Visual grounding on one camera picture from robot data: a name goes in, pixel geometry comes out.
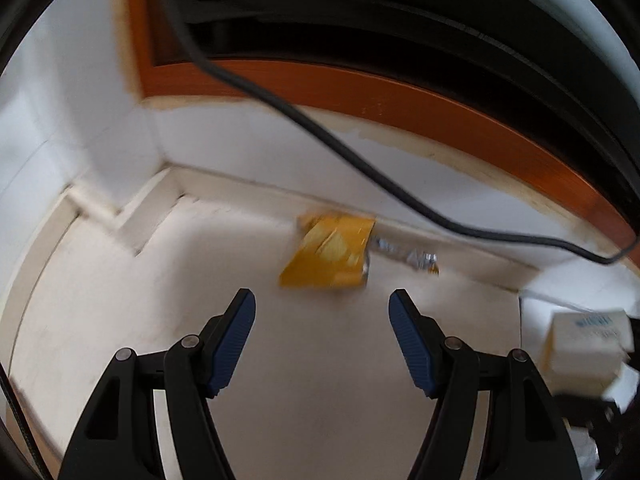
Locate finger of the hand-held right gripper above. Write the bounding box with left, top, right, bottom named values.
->
left=552, top=387, right=626, bottom=456

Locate yellow white box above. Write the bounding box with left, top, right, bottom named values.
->
left=542, top=309, right=636, bottom=396

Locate orange wooden window frame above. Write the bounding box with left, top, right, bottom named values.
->
left=127, top=0, right=636, bottom=241

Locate yellow snack packet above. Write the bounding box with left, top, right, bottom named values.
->
left=278, top=214, right=377, bottom=291

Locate silver foil wrapper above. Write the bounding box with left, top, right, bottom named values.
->
left=372, top=235, right=441, bottom=277

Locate black window track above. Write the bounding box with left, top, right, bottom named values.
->
left=150, top=0, right=640, bottom=171

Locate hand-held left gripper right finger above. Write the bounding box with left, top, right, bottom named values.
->
left=388, top=288, right=586, bottom=480

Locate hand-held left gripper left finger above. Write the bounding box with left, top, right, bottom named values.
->
left=57, top=287, right=257, bottom=480

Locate black power cable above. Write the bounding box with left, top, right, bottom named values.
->
left=160, top=0, right=640, bottom=266

